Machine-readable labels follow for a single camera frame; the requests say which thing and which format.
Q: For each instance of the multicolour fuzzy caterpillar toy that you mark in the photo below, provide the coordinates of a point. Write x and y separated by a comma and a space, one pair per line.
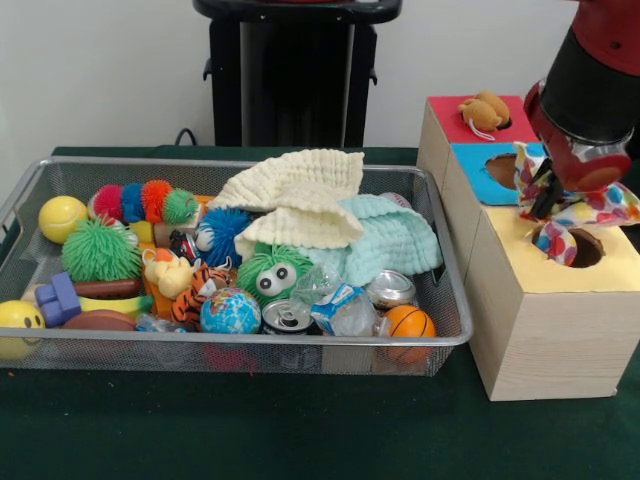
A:
145, 202

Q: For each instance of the wooden box with three holes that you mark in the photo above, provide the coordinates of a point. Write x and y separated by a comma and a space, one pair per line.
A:
545, 330

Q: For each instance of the mint green cloth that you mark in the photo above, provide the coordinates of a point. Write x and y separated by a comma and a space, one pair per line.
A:
395, 245

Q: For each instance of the clear mesh bin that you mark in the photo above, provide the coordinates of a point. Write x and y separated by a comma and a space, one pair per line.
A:
300, 355

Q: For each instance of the green spiky ball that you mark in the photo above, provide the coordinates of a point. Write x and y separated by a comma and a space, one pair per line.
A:
100, 250

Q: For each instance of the globe print ball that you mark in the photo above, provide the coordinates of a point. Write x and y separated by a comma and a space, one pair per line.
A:
229, 312

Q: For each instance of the colourful polka dot cloth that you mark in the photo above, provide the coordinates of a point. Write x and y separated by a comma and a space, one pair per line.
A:
600, 208
555, 243

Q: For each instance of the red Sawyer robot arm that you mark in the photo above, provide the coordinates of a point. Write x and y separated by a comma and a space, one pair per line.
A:
600, 70

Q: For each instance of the plain yellow ball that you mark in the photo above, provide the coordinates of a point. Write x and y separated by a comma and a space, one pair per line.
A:
62, 218

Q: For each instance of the orange plush toy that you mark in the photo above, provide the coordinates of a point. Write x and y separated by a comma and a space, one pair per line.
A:
482, 110

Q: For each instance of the blue spiky ball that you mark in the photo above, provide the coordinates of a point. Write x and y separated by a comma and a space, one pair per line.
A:
225, 232

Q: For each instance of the tiger plush toy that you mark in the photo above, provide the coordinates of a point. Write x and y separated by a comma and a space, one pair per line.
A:
200, 290

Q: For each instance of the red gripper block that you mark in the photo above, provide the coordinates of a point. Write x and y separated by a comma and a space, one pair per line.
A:
585, 170

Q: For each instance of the cream yellow cloth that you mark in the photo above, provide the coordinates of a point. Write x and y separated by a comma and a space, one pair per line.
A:
300, 195

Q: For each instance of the small orange basketball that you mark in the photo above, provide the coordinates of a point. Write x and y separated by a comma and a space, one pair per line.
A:
410, 322

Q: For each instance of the green fuzzy toy with eyes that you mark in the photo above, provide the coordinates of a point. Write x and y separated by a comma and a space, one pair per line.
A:
272, 272

